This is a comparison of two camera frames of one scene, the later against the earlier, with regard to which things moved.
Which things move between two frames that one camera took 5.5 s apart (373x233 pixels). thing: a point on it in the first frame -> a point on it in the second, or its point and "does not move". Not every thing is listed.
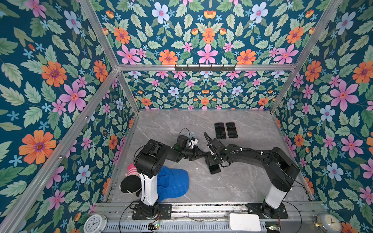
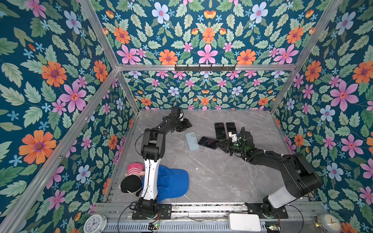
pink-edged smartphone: x=231 y=130 does not move
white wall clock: x=96 y=223 does not move
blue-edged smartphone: x=214 y=169 -> x=208 y=142
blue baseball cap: x=172 y=183 does not move
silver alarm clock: x=328 y=223 does not move
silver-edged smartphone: x=220 y=130 does not move
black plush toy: x=131 y=182 does not move
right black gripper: x=209 y=160 -> x=226 y=147
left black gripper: x=195 y=152 -> x=185 y=124
